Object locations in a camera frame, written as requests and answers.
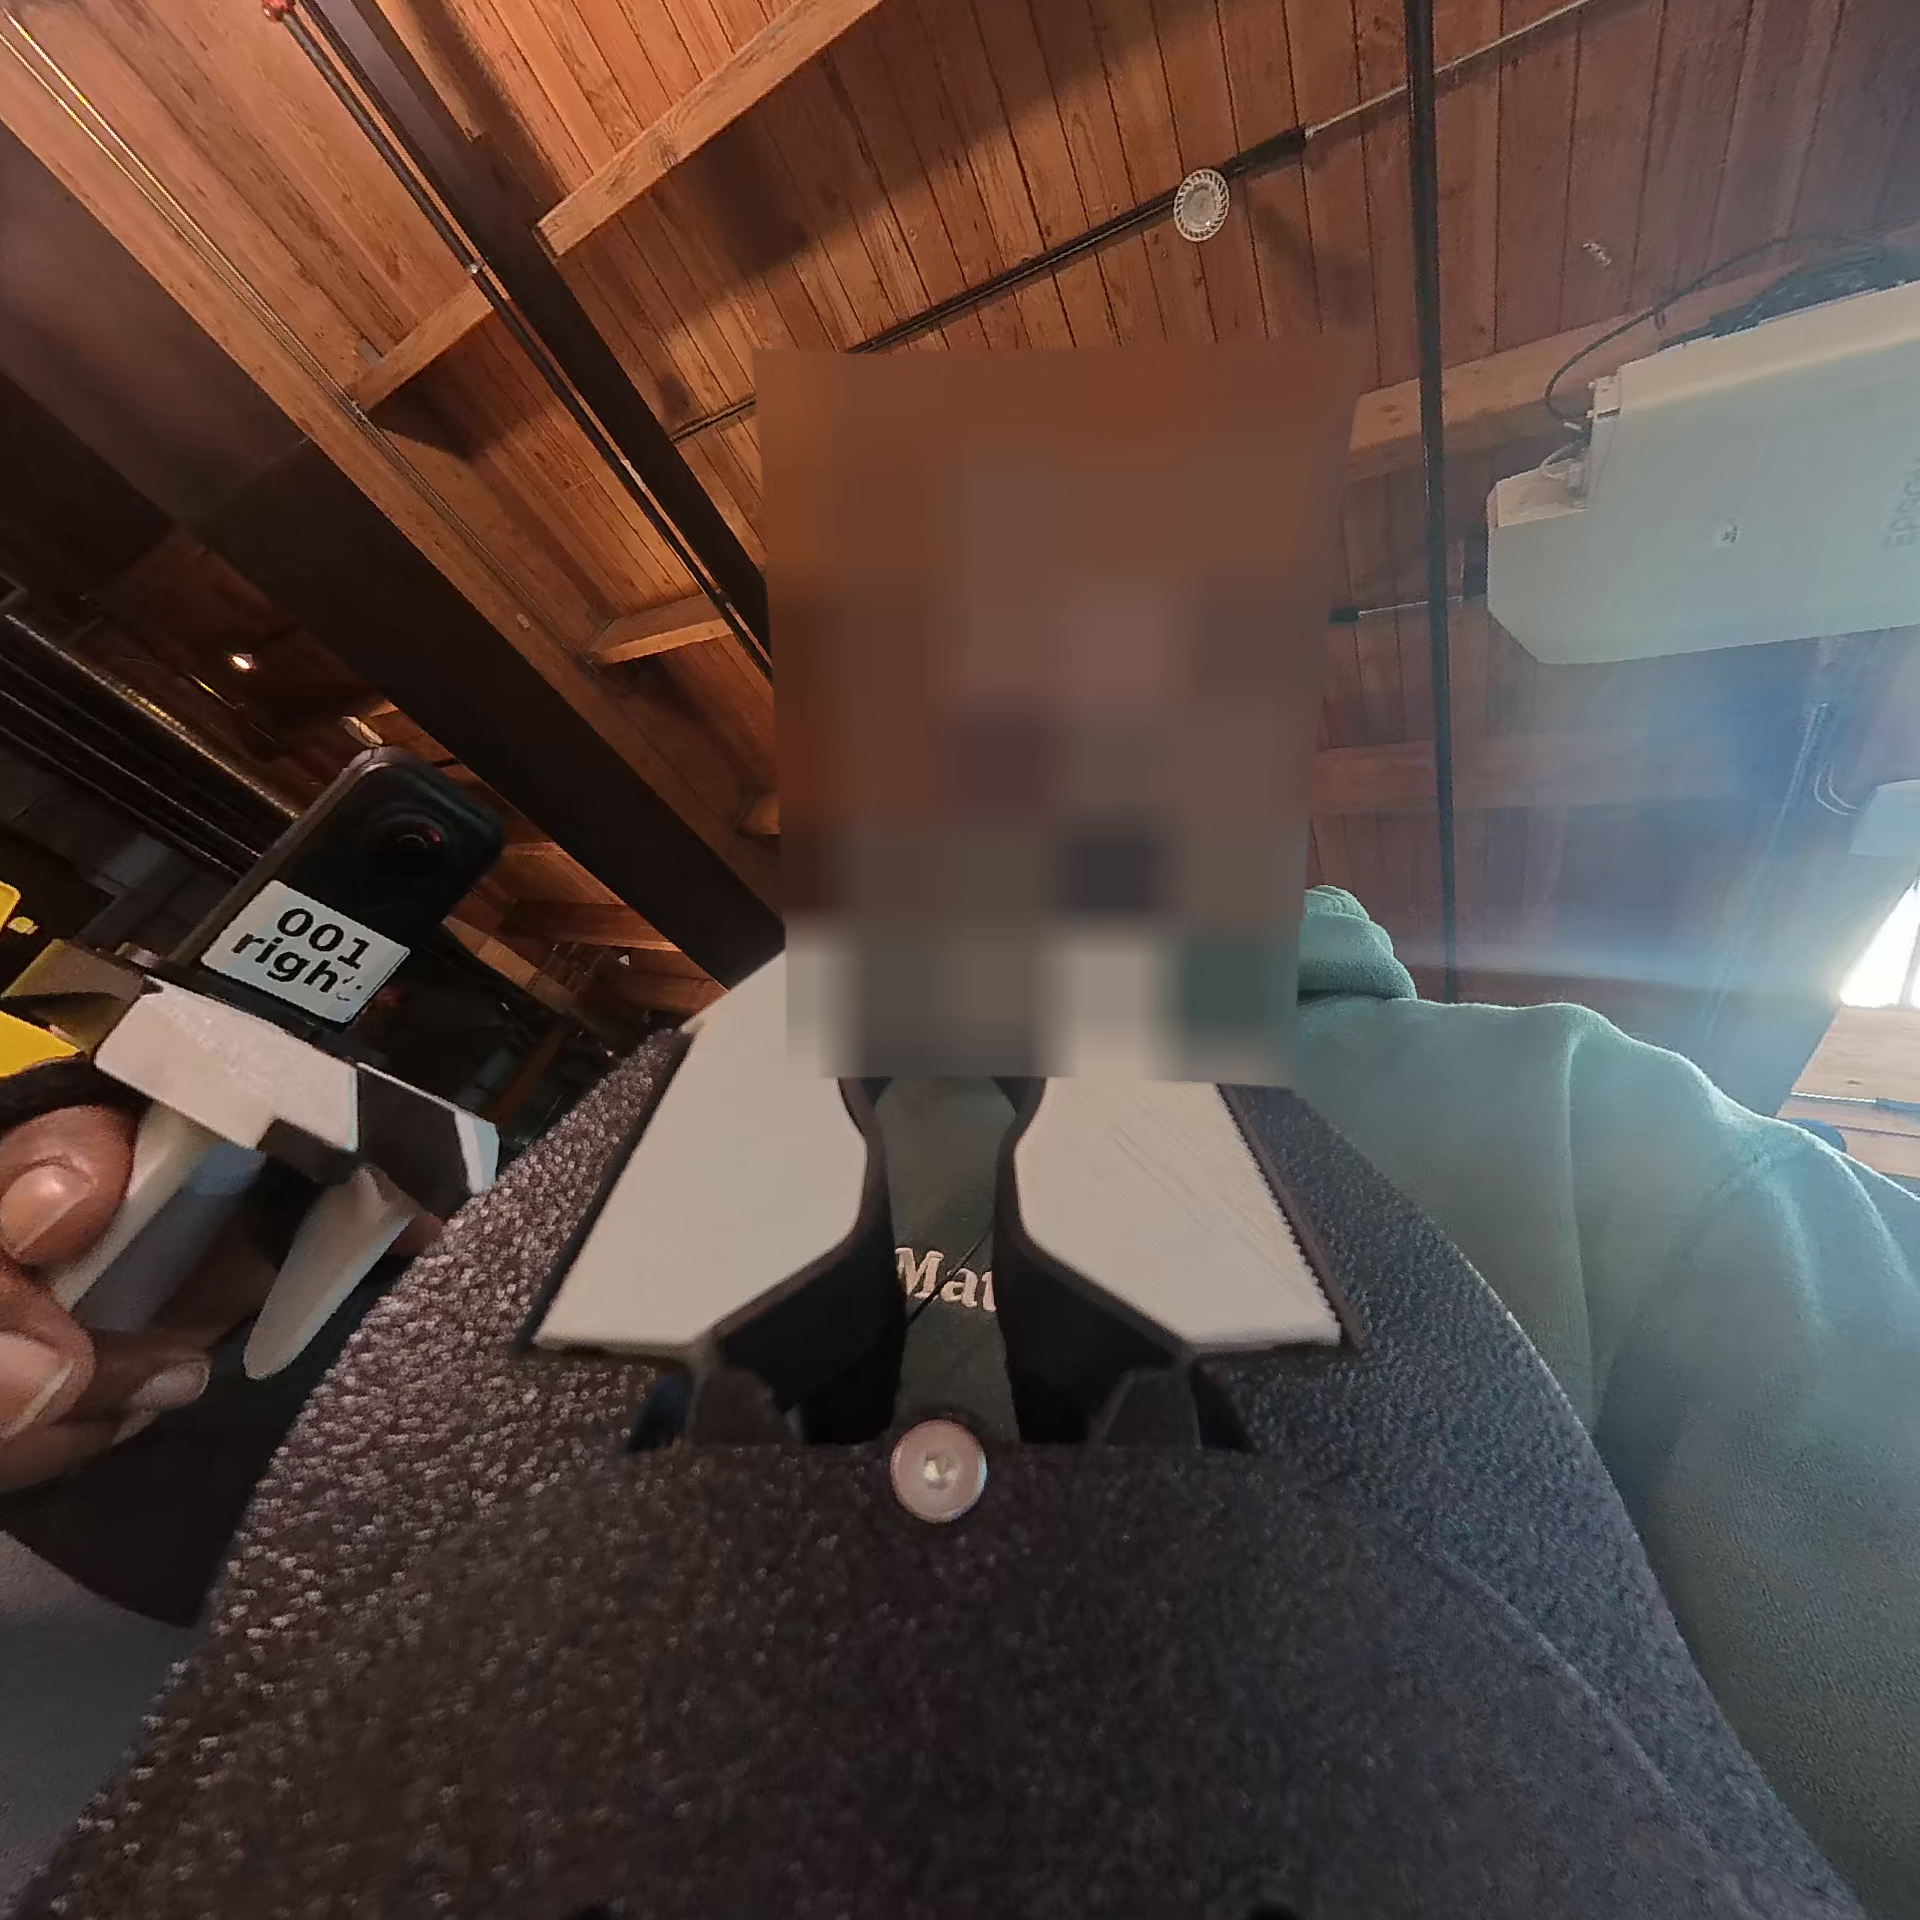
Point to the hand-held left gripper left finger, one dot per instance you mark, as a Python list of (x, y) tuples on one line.
[(704, 1201)]

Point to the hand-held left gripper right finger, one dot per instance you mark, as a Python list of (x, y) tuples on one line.
[(1171, 1201)]

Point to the person's right hand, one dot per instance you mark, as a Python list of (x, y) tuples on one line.
[(44, 1185)]

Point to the yellow plastic bin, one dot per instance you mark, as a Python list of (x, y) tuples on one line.
[(18, 1043)]

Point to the white ceiling projector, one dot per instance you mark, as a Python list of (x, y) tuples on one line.
[(1695, 481)]

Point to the white ceiling smoke detector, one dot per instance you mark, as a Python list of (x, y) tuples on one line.
[(1202, 205)]

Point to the black ceiling rail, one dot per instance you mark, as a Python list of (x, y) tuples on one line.
[(495, 271)]

